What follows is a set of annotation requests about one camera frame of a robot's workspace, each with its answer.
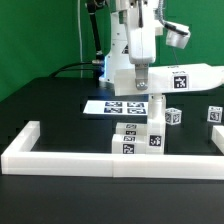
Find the white chair seat part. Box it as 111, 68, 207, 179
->
146, 94, 166, 154

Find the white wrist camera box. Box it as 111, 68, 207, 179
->
164, 22, 191, 49

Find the white tagged cube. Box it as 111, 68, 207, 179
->
165, 108, 182, 125
207, 106, 223, 123

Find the white U-shaped fence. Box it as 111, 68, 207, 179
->
1, 121, 224, 180

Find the white tag base sheet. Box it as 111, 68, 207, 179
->
83, 100, 148, 116

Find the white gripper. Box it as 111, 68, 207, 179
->
125, 0, 156, 90

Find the white cable on wall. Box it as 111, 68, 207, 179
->
77, 0, 84, 79

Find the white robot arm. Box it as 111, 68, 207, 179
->
100, 0, 163, 90

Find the white tagged cube far right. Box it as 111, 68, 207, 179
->
207, 106, 223, 123

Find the white block right edge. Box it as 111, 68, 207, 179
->
211, 125, 224, 155

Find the black cable bundle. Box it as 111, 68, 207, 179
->
49, 60, 105, 78

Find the white H-shaped chair back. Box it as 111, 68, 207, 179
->
114, 63, 224, 96

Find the black camera pole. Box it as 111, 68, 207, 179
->
85, 0, 108, 60

